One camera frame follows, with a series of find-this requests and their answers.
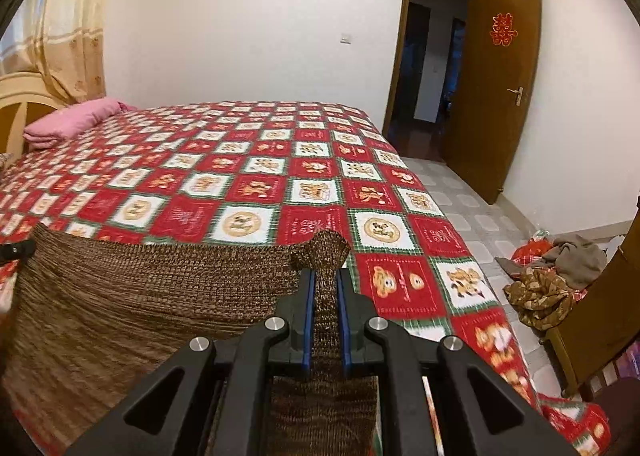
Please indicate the brown knit sweater sun pattern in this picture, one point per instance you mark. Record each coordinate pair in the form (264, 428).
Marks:
(125, 296)

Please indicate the brown patterned cloth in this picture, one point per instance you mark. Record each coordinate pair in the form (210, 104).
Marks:
(540, 298)

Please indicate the red paper door decoration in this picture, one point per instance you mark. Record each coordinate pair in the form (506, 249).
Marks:
(502, 29)

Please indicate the brown door frame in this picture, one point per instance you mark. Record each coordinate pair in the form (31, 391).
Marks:
(400, 36)

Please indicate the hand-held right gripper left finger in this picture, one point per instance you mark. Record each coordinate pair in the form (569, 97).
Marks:
(307, 316)

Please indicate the red checked bed quilt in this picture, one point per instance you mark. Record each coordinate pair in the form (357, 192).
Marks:
(250, 161)

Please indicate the purple box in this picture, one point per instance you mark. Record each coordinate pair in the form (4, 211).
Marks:
(629, 361)

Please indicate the grey-brown cloth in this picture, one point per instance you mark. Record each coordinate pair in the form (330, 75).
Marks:
(580, 258)

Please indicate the beige patterned curtain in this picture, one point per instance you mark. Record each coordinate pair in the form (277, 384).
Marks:
(75, 11)

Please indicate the cream wooden headboard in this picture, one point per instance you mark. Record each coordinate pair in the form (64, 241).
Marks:
(15, 96)

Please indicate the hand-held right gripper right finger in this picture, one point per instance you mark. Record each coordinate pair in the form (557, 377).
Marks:
(344, 316)

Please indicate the brown wooden door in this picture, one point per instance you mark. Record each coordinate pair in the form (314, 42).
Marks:
(490, 126)

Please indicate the pink folded blanket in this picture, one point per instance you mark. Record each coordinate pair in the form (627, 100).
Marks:
(75, 121)

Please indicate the wooden chair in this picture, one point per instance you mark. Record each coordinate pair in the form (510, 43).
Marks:
(610, 316)

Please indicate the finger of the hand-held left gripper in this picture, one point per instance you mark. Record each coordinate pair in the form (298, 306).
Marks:
(17, 251)

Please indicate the white wall switch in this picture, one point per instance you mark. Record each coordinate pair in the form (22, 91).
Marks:
(346, 38)

